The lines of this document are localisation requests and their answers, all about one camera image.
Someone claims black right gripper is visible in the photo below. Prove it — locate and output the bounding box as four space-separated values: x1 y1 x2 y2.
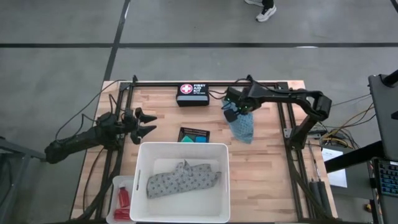
223 81 267 123

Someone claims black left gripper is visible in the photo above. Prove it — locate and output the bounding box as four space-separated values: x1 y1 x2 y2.
119 107 158 144

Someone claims blue patterned cloth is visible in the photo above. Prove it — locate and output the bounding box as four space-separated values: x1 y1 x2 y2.
221 99 254 144

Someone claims grey patterned cloth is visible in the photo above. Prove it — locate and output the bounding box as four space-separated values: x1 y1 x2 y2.
146 160 222 199

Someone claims small black plastic basket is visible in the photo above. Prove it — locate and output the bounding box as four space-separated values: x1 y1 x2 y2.
177 126 211 144

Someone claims black first aid kit pouch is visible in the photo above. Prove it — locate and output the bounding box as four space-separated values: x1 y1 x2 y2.
175 82 210 107

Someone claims small clear plastic container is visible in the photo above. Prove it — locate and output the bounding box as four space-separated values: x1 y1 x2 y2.
105 175 136 224

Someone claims large white plastic basket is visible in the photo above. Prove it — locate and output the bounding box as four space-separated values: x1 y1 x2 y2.
129 142 231 224

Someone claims person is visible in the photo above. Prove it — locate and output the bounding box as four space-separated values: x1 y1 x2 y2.
244 0 277 23

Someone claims dark grey tube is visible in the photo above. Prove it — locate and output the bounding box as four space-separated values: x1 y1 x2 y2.
317 180 332 218
309 180 321 217

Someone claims white paper sheet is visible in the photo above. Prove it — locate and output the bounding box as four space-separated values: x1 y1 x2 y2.
322 147 348 189

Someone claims grey metal stand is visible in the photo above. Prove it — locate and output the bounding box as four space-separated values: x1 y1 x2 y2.
0 136 47 224

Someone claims black stand beam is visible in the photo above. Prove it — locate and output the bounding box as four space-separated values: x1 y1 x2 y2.
325 140 384 174

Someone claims grey laptop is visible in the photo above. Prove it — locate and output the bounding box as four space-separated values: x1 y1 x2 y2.
368 70 398 161

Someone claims black backlit keyboard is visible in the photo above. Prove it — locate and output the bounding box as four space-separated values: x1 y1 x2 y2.
373 158 398 197

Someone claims black wrist camera green light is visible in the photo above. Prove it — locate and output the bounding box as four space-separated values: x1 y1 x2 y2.
224 86 243 104

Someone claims black aluminium table frame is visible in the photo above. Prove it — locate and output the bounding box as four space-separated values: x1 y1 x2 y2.
93 74 315 224

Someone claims yellow cable bundle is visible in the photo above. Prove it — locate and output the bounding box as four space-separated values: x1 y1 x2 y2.
320 130 348 147

